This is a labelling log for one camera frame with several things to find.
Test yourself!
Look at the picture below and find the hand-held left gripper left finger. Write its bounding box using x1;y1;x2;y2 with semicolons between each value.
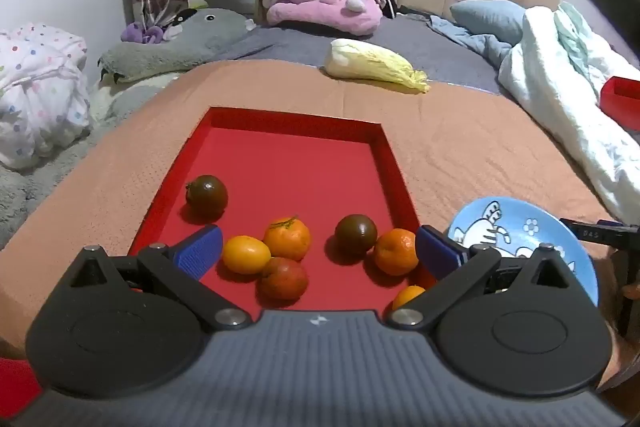
65;224;253;333

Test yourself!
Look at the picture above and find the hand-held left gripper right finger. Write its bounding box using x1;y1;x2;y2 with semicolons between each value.
385;224;576;333

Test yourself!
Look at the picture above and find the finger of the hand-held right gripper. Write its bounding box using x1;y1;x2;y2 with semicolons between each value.
560;218;640;254

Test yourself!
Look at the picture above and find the orange mandarin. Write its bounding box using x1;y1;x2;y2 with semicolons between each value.
373;228;420;277

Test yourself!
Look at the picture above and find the yellow orange citrus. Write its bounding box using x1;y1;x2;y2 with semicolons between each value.
222;235;272;276

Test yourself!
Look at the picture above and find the small orange kumquat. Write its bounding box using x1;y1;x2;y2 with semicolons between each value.
391;285;427;312

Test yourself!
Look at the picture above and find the dark brown tomato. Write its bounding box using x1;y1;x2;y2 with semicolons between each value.
334;214;378;257
185;175;229;215

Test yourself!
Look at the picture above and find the blue cartoon plate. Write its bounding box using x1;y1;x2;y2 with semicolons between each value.
446;197;600;308

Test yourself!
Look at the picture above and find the mandarin with green stem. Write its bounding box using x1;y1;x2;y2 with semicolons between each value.
263;216;312;262

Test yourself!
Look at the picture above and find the red tomato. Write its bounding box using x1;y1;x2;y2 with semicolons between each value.
257;257;309;301

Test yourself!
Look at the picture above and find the red tray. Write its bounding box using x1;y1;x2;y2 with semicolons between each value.
127;107;441;314

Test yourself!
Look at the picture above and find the orange dotted blanket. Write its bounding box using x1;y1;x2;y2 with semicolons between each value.
0;59;640;358

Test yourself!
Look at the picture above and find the red box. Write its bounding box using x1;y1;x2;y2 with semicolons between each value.
599;77;640;118

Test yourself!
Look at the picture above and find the white duvet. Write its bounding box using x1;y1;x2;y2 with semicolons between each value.
497;3;640;225

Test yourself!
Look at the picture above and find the grey fuzzy blanket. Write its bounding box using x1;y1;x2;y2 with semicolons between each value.
0;72;181;253

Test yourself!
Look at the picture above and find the napa cabbage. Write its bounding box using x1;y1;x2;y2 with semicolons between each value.
324;38;432;94

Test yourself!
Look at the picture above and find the light blue blanket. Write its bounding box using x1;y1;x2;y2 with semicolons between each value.
427;14;516;68

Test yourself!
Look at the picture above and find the grey plush toy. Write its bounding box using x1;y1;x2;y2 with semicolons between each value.
97;7;258;84

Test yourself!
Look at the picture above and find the polka dot white blanket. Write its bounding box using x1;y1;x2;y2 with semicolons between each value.
0;23;92;171

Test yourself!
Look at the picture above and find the purple plush toy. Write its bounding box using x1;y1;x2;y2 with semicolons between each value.
121;21;166;45

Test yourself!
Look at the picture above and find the red cloth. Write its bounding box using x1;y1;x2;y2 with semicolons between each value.
0;356;43;419

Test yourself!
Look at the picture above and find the grey bed sheet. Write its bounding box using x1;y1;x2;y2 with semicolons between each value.
220;14;506;95

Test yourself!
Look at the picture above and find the black white plush toy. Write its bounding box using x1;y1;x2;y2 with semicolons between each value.
164;8;198;40

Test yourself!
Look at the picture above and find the blue pillow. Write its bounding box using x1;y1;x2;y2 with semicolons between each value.
449;0;528;48

